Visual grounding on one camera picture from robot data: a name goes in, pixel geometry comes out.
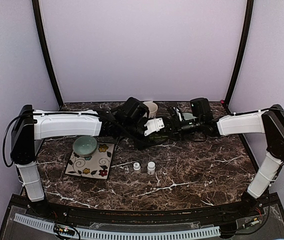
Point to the black front table rail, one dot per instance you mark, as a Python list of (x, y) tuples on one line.
[(225, 214)]

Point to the plain celadon green bowl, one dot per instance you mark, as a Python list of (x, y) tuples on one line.
[(85, 145)]

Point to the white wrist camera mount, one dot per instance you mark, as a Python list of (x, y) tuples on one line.
[(153, 125), (179, 114)]

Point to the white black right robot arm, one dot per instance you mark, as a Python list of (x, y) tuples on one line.
[(268, 121)]

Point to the white slotted cable duct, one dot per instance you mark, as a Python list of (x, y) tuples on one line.
[(103, 231)]

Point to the white pill bottle left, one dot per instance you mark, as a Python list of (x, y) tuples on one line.
[(137, 167)]

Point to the black frame post left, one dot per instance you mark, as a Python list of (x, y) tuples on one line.
[(45, 51)]

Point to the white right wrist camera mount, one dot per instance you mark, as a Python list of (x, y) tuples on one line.
[(179, 114)]

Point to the green weekly pill organizer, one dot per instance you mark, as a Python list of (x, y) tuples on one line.
[(158, 138)]

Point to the black frame post right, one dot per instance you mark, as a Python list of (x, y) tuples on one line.
[(240, 53)]

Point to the black frame post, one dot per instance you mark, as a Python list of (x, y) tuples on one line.
[(45, 51), (240, 53)]

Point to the white mug with coral pattern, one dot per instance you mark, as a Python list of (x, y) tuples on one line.
[(152, 107)]

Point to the white pill bottle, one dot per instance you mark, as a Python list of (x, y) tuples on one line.
[(151, 168), (137, 167)]

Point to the square floral plate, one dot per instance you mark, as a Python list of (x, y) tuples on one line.
[(95, 166)]

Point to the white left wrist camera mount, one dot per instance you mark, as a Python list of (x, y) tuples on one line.
[(153, 125)]

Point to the striped light blue bowl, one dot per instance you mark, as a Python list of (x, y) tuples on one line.
[(188, 116)]

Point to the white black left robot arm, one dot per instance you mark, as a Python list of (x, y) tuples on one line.
[(131, 119)]

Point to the white pill bottle right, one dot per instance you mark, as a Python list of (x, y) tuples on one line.
[(151, 168)]

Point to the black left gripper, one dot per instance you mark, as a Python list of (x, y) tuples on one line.
[(141, 144)]

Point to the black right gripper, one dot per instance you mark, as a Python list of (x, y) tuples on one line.
[(175, 127)]

